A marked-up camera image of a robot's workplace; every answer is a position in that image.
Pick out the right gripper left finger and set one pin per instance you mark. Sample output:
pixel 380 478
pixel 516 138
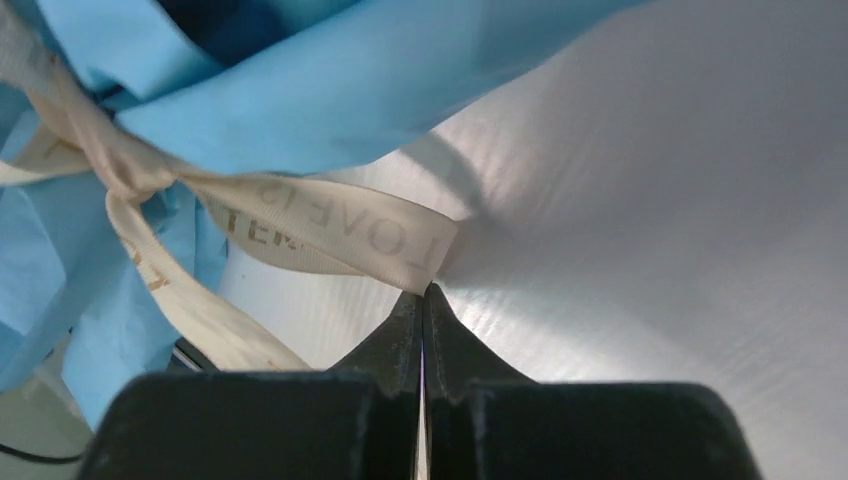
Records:
pixel 356 420

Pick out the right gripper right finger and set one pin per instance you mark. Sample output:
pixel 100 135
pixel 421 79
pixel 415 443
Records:
pixel 487 420

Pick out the cream lace ribbon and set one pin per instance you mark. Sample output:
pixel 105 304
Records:
pixel 298 224

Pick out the blue wrapping paper sheet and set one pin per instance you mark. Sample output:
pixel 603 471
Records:
pixel 292 88

